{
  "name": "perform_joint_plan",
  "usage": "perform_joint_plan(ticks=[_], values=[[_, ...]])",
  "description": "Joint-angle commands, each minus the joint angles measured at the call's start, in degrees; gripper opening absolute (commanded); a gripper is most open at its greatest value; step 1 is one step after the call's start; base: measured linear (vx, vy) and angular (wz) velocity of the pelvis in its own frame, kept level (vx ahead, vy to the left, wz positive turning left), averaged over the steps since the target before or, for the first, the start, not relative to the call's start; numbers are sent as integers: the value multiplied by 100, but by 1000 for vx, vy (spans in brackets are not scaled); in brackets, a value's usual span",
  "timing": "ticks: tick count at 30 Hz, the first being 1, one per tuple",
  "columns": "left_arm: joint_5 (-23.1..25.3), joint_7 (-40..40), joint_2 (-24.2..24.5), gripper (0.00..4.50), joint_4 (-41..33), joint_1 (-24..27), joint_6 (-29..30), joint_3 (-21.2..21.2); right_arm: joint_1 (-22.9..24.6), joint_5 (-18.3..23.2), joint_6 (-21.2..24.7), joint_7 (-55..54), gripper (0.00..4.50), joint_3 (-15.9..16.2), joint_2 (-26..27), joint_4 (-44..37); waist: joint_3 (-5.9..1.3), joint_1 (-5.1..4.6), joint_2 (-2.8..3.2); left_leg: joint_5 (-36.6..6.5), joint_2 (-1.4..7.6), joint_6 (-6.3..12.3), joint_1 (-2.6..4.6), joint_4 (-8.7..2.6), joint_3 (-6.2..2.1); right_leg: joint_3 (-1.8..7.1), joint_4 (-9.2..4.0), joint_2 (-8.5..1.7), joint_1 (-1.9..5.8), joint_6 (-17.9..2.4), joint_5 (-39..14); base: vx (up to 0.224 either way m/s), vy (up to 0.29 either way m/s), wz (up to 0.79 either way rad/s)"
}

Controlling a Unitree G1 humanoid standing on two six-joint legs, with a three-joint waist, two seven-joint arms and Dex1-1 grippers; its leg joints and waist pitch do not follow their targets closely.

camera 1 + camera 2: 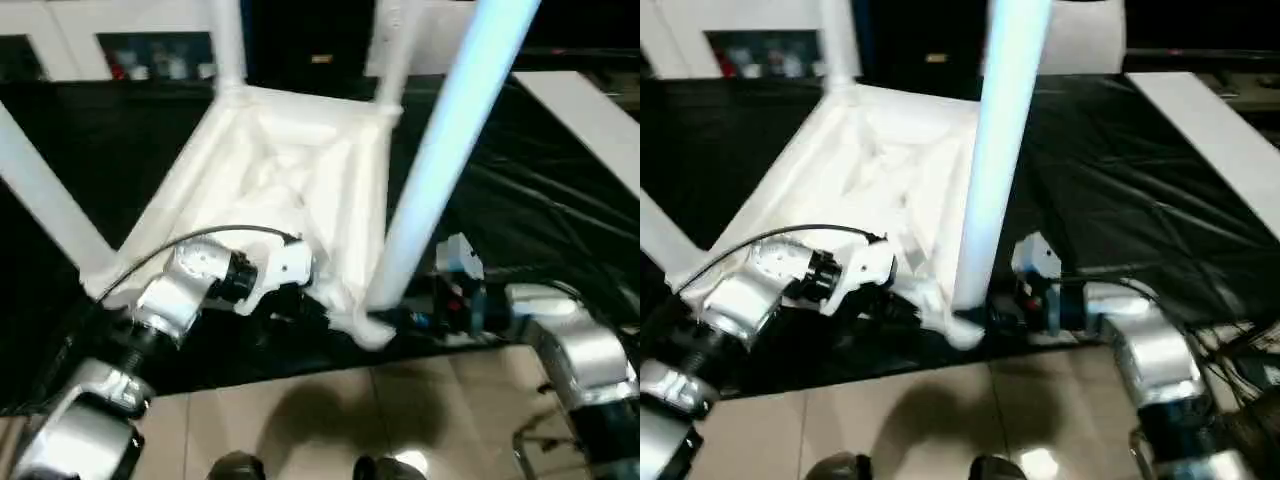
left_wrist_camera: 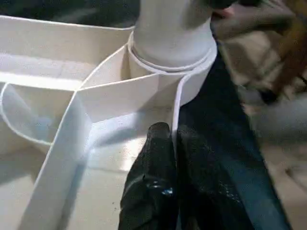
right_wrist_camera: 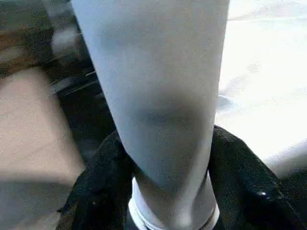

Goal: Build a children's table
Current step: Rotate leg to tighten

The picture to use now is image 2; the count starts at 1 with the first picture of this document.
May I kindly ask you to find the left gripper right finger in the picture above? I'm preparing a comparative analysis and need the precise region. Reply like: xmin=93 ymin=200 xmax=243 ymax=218
xmin=176 ymin=124 xmax=255 ymax=230

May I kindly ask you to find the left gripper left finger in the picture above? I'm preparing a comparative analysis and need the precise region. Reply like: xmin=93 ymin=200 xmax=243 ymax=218
xmin=118 ymin=121 xmax=178 ymax=230

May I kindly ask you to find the white plastic table top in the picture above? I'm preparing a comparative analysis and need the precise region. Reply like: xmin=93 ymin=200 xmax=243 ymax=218
xmin=0 ymin=14 xmax=218 ymax=230

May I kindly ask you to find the white plastic table leg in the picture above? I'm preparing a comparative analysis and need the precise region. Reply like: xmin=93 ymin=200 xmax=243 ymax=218
xmin=130 ymin=0 xmax=215 ymax=72

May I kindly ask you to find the black work mat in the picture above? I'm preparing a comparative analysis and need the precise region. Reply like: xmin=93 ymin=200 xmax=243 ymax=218
xmin=0 ymin=0 xmax=292 ymax=230

